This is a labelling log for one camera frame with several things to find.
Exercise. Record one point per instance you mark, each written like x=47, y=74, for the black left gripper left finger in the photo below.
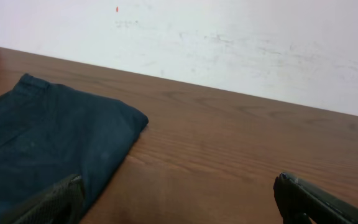
x=59, y=204

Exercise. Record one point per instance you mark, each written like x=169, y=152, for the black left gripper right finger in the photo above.
x=299, y=201

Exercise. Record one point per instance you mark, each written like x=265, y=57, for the folded navy blue shorts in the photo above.
x=49, y=131

